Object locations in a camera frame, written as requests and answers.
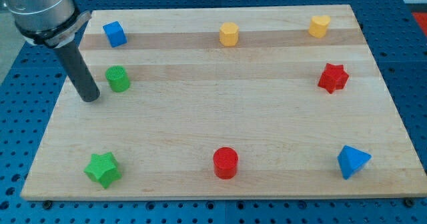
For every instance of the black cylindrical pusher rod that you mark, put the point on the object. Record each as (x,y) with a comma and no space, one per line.
(77,71)

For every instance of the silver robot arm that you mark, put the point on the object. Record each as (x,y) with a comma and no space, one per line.
(54,23)

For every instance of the green cylinder block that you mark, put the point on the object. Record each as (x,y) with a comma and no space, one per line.
(117,78)

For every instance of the blue cube block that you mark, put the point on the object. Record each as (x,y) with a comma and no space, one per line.
(115,34)

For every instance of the green star block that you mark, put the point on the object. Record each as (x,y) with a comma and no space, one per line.
(103,169)

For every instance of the yellow hexagon block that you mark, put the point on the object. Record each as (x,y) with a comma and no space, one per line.
(229,34)

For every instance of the red cylinder block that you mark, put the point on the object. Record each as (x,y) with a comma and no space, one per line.
(225,163)

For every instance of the wooden board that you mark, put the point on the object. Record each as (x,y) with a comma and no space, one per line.
(190,96)

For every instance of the yellow heart block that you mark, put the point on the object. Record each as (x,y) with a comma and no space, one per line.
(319,25)

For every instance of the red star block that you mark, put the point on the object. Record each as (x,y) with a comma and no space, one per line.
(333,77)

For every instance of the blue triangle block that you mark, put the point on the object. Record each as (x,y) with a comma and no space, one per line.
(352,160)

